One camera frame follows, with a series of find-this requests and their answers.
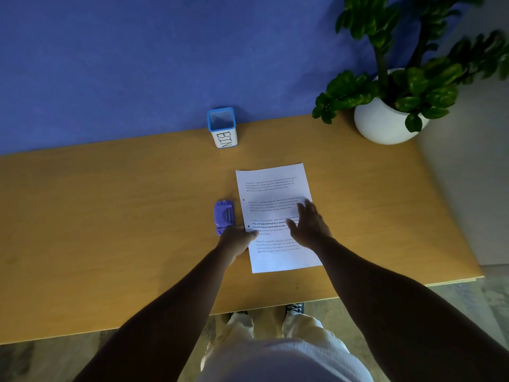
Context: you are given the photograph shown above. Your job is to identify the person's left hand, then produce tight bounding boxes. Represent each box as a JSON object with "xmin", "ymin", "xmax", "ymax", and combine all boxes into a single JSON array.
[{"xmin": 216, "ymin": 224, "xmax": 260, "ymax": 267}]

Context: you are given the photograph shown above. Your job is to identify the person's right hand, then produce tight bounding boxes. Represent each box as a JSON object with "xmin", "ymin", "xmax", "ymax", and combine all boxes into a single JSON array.
[{"xmin": 285, "ymin": 198, "xmax": 333, "ymax": 251}]

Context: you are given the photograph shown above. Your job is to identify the purple hole punch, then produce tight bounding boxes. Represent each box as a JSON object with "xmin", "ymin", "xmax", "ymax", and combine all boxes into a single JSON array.
[{"xmin": 214, "ymin": 199, "xmax": 235, "ymax": 237}]

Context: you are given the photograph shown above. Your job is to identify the white printed paper sheet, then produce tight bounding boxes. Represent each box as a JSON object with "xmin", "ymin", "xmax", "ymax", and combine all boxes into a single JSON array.
[{"xmin": 235, "ymin": 162, "xmax": 323, "ymax": 274}]

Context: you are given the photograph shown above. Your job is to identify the person's left forearm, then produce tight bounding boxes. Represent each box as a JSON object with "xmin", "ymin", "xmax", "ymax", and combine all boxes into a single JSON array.
[{"xmin": 73, "ymin": 246, "xmax": 236, "ymax": 382}]

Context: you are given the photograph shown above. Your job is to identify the person's right forearm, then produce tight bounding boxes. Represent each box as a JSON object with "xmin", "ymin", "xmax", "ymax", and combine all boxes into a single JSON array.
[{"xmin": 314, "ymin": 236, "xmax": 509, "ymax": 382}]

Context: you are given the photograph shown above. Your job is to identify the cream trousers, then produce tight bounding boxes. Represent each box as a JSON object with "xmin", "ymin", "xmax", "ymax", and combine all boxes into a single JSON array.
[{"xmin": 206, "ymin": 312, "xmax": 350, "ymax": 354}]

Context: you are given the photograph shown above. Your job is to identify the blue and white square bin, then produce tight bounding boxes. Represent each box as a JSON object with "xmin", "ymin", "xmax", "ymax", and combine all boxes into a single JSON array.
[{"xmin": 206, "ymin": 107, "xmax": 239, "ymax": 149}]

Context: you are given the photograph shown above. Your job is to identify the round white plant pot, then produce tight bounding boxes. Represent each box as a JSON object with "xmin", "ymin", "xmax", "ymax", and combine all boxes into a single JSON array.
[{"xmin": 353, "ymin": 67, "xmax": 430, "ymax": 146}]

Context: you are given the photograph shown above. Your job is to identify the white textured shirt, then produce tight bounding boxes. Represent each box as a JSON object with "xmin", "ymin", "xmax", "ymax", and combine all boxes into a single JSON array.
[{"xmin": 197, "ymin": 340, "xmax": 374, "ymax": 382}]

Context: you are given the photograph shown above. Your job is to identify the green leafy plant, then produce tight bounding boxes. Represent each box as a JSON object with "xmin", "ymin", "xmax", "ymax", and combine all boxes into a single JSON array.
[{"xmin": 311, "ymin": 0, "xmax": 509, "ymax": 134}]

